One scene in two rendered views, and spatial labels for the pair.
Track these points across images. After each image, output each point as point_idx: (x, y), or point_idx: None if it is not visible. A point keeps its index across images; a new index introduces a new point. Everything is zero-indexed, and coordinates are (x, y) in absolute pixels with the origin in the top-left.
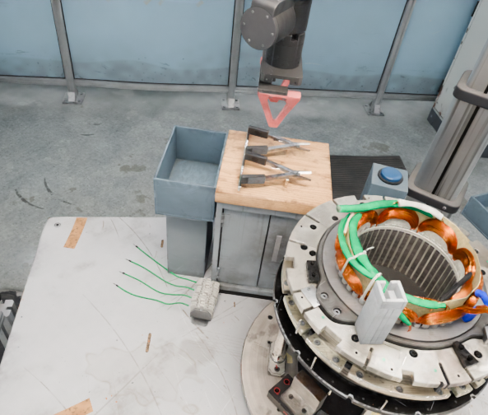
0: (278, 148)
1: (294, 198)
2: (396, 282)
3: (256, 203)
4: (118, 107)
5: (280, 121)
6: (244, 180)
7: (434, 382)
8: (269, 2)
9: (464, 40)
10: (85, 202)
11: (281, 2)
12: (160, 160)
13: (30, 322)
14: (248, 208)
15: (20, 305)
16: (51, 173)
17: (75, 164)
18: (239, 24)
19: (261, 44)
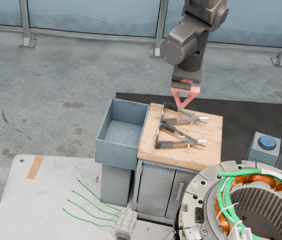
0: (184, 120)
1: (192, 158)
2: (247, 229)
3: (166, 161)
4: (64, 52)
5: (185, 105)
6: (158, 145)
7: None
8: (179, 38)
9: None
10: (34, 131)
11: (187, 38)
12: (95, 98)
13: (3, 232)
14: (160, 164)
15: None
16: (8, 106)
17: (27, 99)
18: None
19: (172, 62)
